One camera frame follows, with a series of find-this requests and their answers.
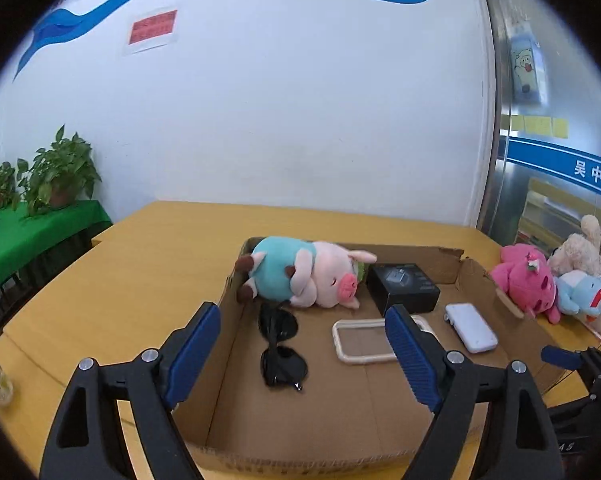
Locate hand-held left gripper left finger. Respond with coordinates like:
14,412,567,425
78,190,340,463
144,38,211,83
39,302,222,480

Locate black charger box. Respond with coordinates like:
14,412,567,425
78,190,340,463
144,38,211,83
367,262,441,317

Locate light blue plush toy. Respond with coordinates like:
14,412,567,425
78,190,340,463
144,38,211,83
555,270,601,317

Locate shallow cardboard box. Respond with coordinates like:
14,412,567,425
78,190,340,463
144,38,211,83
173,236,576,476

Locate pig plush in teal shirt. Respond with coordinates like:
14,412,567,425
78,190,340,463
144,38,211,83
235,236,378,310

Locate beige plush toy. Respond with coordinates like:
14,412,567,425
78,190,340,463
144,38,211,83
548,215,601,277

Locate green table cloth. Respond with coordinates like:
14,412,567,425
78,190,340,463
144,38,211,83
0,200,114,301

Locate yellow wooden desktop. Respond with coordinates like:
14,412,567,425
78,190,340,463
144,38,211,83
0,201,601,480

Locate black sunglasses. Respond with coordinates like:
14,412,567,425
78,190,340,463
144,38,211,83
258,301,309,393

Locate cream phone case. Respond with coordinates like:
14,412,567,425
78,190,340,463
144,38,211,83
332,316,436,364

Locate potted green plant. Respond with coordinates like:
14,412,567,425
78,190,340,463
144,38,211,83
0,156,28,211
18,125,102,218

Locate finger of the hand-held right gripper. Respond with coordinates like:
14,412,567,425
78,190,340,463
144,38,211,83
541,345,601,376

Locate grey metal door frame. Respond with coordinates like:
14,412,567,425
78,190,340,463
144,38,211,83
478,0,512,236

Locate blue window banner strip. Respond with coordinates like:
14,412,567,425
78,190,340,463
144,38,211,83
507,137,601,191

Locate pink plush toy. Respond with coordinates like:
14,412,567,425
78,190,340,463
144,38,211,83
489,243,561,324

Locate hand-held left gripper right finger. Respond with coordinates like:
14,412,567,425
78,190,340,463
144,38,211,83
383,304,566,480

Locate white power bank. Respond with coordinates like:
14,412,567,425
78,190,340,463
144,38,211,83
445,302,499,354

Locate shelf behind glass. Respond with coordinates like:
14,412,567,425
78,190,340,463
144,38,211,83
518,177,601,256

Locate red wall notice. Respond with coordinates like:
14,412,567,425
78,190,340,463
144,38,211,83
126,6,180,57

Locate blue carton-shaped cartoon decoration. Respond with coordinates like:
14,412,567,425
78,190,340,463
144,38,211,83
509,17,546,106

